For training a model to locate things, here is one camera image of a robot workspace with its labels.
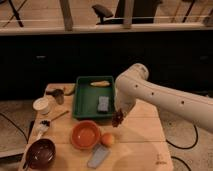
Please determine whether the orange fruit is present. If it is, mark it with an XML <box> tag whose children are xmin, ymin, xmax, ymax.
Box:
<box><xmin>101</xmin><ymin>133</ymin><xmax>115</xmax><ymax>147</ymax></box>

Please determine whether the dark purple bowl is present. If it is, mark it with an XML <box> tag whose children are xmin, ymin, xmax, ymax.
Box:
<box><xmin>25</xmin><ymin>139</ymin><xmax>56</xmax><ymax>170</ymax></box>

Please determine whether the red-orange bowl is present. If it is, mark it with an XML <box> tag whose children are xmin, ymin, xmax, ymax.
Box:
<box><xmin>70</xmin><ymin>120</ymin><xmax>101</xmax><ymax>150</ymax></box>

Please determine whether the wooden spoon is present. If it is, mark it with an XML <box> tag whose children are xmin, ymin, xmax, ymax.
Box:
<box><xmin>51</xmin><ymin>111</ymin><xmax>69</xmax><ymax>122</ymax></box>

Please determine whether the black cable on floor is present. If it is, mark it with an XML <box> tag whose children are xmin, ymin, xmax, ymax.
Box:
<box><xmin>165</xmin><ymin>124</ymin><xmax>200</xmax><ymax>150</ymax></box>

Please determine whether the white cup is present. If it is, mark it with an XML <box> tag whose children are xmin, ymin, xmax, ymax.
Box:
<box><xmin>33</xmin><ymin>97</ymin><xmax>50</xmax><ymax>115</ymax></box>

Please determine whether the white spoon with dark food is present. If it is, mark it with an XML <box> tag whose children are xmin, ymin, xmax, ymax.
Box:
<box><xmin>36</xmin><ymin>120</ymin><xmax>50</xmax><ymax>140</ymax></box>

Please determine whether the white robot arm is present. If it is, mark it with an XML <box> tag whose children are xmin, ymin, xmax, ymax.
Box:
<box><xmin>114</xmin><ymin>63</ymin><xmax>213</xmax><ymax>133</ymax></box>

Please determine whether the black office chair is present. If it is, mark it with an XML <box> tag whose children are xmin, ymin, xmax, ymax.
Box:
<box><xmin>92</xmin><ymin>0</ymin><xmax>160</xmax><ymax>25</ymax></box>

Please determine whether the grey metal cup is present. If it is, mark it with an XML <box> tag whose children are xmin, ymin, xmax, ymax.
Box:
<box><xmin>53</xmin><ymin>89</ymin><xmax>64</xmax><ymax>105</ymax></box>

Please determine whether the blue-grey sponge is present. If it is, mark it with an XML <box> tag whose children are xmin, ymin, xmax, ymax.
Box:
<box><xmin>97</xmin><ymin>96</ymin><xmax>109</xmax><ymax>112</ymax></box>

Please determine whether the green plastic tray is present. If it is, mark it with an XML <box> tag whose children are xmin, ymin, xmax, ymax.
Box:
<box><xmin>72</xmin><ymin>76</ymin><xmax>115</xmax><ymax>120</ymax></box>

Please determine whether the yellow corn cob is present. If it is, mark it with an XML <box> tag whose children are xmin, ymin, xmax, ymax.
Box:
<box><xmin>90</xmin><ymin>81</ymin><xmax>110</xmax><ymax>87</ymax></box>

